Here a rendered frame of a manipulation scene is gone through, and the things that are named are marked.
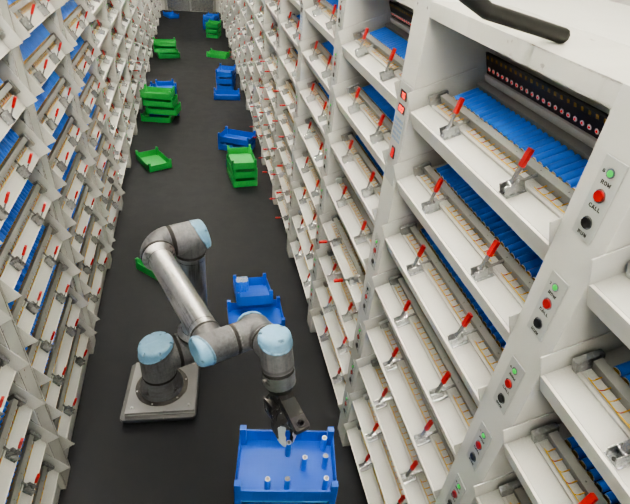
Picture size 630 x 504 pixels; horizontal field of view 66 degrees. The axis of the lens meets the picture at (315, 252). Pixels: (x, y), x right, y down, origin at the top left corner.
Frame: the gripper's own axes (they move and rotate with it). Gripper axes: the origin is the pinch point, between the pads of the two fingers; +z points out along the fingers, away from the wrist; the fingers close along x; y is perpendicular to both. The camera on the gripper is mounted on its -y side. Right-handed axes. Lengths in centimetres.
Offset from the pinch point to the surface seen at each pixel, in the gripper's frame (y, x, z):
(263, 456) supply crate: 10.8, 4.4, 11.9
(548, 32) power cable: -47, -31, -107
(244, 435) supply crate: 16.2, 7.7, 5.5
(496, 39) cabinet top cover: -36, -32, -106
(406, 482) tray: -19.9, -28.1, 15.8
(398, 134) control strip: 2, -43, -83
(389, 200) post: 6, -43, -64
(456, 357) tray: -37, -26, -40
